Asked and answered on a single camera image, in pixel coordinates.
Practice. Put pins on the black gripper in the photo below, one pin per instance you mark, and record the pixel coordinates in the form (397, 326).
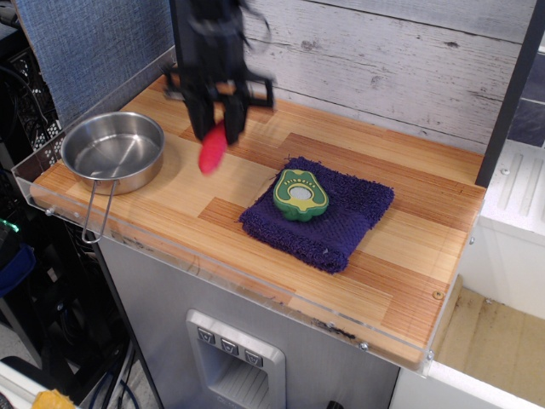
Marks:
(224, 61)

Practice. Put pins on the red handled metal fork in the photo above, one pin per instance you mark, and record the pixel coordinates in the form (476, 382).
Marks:
(214, 146)

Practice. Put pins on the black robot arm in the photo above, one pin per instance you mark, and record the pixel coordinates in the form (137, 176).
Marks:
(228, 13)

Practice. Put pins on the purple towel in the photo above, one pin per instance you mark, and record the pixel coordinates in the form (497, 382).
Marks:
(327, 241)

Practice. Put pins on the green avocado toy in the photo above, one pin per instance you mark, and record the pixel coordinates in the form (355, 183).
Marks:
(299, 196)

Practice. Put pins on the grey dispenser panel with buttons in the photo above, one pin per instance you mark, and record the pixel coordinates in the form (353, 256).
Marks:
(236, 369)

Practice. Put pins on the left dark vertical post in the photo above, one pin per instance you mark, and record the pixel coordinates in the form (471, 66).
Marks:
(189, 50)

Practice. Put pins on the dark vertical post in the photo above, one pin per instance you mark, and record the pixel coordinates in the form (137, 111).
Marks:
(522, 70)
(189, 50)

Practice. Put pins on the steel pan with wire handle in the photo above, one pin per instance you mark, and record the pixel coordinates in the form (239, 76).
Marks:
(111, 154)

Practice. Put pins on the clear acrylic guard rail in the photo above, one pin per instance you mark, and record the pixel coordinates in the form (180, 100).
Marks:
(390, 297)

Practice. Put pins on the right dark vertical post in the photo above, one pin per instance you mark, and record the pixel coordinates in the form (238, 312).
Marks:
(522, 70)

